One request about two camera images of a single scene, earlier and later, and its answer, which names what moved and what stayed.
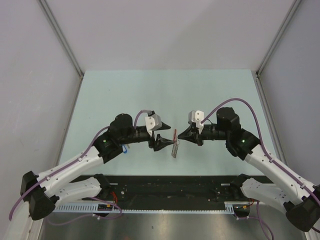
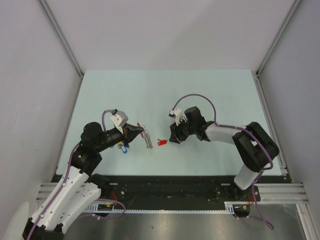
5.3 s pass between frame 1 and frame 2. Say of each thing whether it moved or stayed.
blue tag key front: stayed
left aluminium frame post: stayed
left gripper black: moved
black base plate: stayed
